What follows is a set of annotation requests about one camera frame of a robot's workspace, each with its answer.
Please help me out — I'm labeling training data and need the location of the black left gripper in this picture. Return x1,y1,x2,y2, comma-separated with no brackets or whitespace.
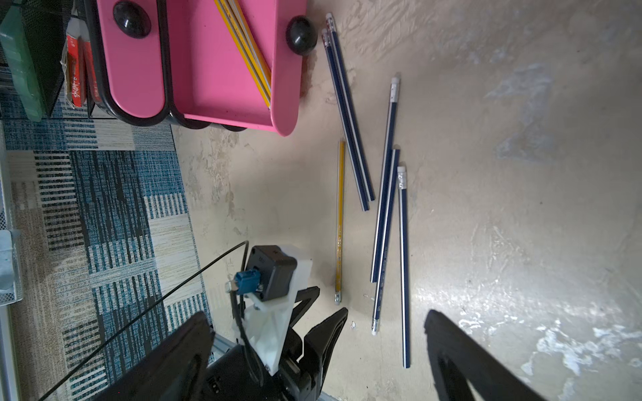
200,286,349,400

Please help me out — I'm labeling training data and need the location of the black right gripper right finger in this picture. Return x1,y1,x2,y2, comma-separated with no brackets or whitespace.
424,310,543,400

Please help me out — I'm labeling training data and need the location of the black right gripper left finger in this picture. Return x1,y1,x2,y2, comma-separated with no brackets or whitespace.
96,311,213,400

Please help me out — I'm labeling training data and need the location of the yellow pencil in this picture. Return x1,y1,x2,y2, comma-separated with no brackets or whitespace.
230,0,273,86
222,0,273,96
334,140,345,305
214,0,272,109

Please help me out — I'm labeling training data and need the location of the dark blue pencil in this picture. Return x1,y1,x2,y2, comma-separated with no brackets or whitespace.
370,75,401,283
372,147,401,336
397,165,411,369

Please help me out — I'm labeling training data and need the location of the pink drawer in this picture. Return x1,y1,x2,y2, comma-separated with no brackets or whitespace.
97,1,166,119
167,1,307,136

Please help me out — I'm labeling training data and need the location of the black pink drawer unit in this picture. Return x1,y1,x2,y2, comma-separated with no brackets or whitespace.
82,0,247,132

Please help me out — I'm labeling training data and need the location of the black pencil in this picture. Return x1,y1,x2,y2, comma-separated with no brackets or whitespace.
325,13,376,205
321,28,369,212

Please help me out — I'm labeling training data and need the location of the pink top drawer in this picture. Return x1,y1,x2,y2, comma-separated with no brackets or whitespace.
97,1,166,119

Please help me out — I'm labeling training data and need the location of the red book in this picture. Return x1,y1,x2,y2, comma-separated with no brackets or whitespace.
60,18,102,108

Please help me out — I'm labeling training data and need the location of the green book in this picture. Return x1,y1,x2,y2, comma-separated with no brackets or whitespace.
1,5,45,122

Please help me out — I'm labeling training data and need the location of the black mesh shelf rack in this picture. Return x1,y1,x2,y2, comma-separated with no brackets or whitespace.
1,0,85,120

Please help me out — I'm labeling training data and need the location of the white wire basket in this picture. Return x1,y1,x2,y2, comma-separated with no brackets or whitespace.
1,230,23,307

